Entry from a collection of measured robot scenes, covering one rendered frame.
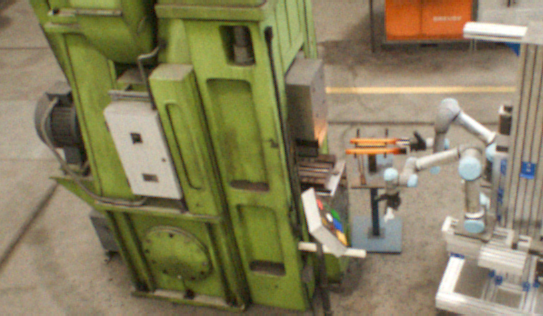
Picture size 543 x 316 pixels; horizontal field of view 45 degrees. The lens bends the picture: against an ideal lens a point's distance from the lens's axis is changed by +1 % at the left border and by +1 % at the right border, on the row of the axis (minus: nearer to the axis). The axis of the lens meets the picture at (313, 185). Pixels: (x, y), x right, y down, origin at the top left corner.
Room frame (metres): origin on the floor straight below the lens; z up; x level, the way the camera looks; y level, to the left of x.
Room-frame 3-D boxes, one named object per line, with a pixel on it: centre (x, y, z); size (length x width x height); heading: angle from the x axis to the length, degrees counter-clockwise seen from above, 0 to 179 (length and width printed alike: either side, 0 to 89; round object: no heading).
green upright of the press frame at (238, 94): (3.22, 0.33, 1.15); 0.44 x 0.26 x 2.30; 69
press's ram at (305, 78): (3.48, 0.07, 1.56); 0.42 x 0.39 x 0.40; 69
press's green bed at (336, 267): (3.50, 0.08, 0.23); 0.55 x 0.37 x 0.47; 69
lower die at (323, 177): (3.44, 0.09, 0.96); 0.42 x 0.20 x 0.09; 69
